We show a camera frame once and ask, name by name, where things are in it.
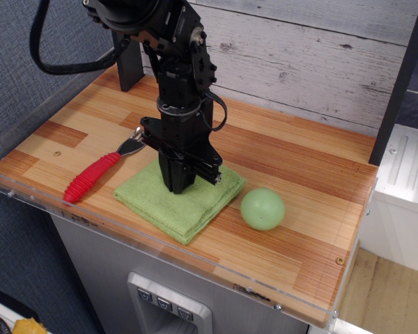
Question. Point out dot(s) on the white toy sink counter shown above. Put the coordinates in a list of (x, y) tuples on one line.
[(389, 228)]

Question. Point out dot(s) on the yellow object at corner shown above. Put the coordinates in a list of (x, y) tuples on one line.
[(28, 326)]

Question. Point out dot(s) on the silver toy dishwasher front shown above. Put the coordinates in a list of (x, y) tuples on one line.
[(137, 289)]

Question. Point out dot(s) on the dark right frame post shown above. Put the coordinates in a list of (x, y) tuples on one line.
[(400, 88)]

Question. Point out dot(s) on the red handled metal fork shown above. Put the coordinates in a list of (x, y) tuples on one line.
[(85, 181)]

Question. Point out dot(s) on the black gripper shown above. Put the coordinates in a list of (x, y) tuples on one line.
[(182, 139)]

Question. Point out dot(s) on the black white box corner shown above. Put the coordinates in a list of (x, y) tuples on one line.
[(12, 310)]

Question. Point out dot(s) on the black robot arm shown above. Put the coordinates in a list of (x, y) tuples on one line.
[(174, 39)]

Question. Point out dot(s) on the green round fruit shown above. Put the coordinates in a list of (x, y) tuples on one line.
[(262, 209)]

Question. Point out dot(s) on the green cloth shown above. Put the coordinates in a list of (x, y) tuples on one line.
[(181, 216)]

